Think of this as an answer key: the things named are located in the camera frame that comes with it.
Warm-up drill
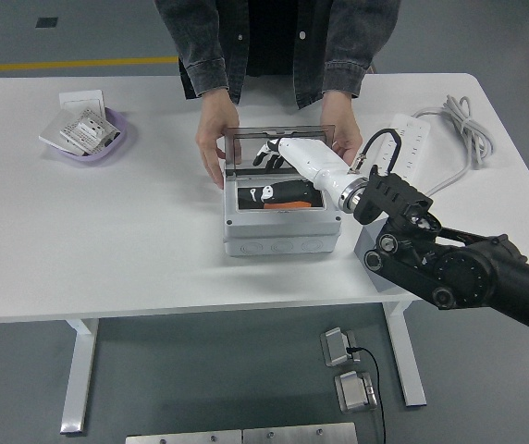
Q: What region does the person's left hand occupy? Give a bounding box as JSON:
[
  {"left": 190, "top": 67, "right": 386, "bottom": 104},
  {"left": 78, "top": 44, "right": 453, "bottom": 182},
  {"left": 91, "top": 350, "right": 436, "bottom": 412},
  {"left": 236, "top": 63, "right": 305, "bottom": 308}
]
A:
[{"left": 320, "top": 90, "right": 363, "bottom": 167}]

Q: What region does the person's right hand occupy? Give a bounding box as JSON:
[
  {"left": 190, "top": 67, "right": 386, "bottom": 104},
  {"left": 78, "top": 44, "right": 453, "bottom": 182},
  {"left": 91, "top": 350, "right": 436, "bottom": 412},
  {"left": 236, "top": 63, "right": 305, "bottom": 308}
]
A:
[{"left": 195, "top": 86, "right": 240, "bottom": 190}]

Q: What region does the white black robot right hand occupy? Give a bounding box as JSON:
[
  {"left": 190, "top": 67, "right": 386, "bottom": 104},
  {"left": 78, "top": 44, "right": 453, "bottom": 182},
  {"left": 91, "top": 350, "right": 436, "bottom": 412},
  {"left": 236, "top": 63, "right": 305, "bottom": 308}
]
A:
[{"left": 238, "top": 136, "right": 363, "bottom": 210}]

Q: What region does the orange cylindrical object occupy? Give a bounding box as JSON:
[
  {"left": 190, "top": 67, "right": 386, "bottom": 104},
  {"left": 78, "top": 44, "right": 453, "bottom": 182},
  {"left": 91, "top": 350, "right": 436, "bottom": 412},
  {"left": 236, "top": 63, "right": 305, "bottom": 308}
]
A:
[{"left": 263, "top": 199, "right": 314, "bottom": 210}]

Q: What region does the grey electrical enclosure box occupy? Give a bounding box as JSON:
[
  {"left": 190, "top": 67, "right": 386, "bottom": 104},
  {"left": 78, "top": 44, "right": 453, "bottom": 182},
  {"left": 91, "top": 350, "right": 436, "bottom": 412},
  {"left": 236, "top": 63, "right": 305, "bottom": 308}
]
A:
[{"left": 221, "top": 123, "right": 342, "bottom": 258}]

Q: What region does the grey cube holder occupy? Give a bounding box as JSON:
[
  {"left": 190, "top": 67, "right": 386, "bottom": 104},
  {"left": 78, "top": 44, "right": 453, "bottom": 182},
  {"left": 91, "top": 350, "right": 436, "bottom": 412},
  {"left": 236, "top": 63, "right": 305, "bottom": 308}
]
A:
[{"left": 354, "top": 217, "right": 416, "bottom": 295}]

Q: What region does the white power strip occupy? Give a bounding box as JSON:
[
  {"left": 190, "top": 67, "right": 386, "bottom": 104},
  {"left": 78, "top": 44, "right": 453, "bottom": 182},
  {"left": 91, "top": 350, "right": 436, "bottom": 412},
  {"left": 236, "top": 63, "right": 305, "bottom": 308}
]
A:
[{"left": 371, "top": 113, "right": 432, "bottom": 186}]

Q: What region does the purple plastic tray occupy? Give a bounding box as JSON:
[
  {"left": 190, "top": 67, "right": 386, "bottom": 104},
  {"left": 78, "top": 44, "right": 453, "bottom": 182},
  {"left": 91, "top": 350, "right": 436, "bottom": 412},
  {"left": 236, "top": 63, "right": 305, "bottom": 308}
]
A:
[{"left": 44, "top": 105, "right": 128, "bottom": 164}]

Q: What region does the person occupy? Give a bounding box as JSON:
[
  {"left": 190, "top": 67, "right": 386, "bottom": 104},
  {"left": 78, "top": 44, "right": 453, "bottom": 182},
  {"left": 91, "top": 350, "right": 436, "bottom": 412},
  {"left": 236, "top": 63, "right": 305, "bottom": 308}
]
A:
[{"left": 153, "top": 0, "right": 402, "bottom": 110}]

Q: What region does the white socket panel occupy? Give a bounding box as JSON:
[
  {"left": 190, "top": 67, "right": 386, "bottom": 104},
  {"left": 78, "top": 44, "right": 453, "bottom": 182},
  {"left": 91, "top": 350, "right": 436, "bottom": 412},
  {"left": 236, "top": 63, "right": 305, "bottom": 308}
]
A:
[{"left": 59, "top": 106, "right": 120, "bottom": 156}]

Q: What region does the silver foot pedal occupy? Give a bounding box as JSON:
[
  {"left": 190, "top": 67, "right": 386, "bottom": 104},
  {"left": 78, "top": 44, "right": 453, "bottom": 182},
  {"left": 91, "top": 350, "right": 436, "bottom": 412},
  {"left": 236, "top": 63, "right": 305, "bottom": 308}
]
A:
[
  {"left": 319, "top": 327, "right": 362, "bottom": 368},
  {"left": 334, "top": 370, "right": 379, "bottom": 414}
]

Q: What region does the white table leg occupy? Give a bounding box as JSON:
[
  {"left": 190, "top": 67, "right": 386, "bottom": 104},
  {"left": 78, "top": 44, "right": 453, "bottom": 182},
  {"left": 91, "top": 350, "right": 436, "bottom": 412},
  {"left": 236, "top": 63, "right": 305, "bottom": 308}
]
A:
[
  {"left": 59, "top": 317, "right": 100, "bottom": 436},
  {"left": 381, "top": 300, "right": 427, "bottom": 408}
]

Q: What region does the grey power strip cord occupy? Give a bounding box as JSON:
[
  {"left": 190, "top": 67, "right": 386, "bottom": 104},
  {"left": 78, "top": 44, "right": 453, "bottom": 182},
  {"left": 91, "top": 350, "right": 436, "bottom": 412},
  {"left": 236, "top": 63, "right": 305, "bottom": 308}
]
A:
[{"left": 411, "top": 94, "right": 496, "bottom": 198}]

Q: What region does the white square switch plate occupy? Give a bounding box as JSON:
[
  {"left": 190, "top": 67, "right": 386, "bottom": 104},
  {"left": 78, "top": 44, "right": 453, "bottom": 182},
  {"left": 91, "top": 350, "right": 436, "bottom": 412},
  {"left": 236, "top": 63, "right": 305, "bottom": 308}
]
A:
[{"left": 58, "top": 90, "right": 107, "bottom": 117}]

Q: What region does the white flat wall plate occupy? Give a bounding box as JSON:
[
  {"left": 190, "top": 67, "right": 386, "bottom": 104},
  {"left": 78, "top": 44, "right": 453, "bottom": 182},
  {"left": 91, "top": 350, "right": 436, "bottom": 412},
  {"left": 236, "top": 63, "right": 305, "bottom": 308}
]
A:
[{"left": 38, "top": 106, "right": 85, "bottom": 156}]

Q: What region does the black floor cable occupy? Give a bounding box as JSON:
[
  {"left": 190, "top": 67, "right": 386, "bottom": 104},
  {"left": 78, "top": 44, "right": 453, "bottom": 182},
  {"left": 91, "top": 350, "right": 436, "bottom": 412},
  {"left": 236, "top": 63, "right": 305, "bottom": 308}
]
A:
[{"left": 346, "top": 345, "right": 387, "bottom": 444}]

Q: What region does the grey metal base plate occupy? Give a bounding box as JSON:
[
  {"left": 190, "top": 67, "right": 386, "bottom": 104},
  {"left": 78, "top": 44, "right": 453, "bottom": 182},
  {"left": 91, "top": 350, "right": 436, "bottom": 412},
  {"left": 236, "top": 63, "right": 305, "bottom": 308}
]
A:
[
  {"left": 242, "top": 422, "right": 358, "bottom": 444},
  {"left": 125, "top": 429, "right": 243, "bottom": 444}
]

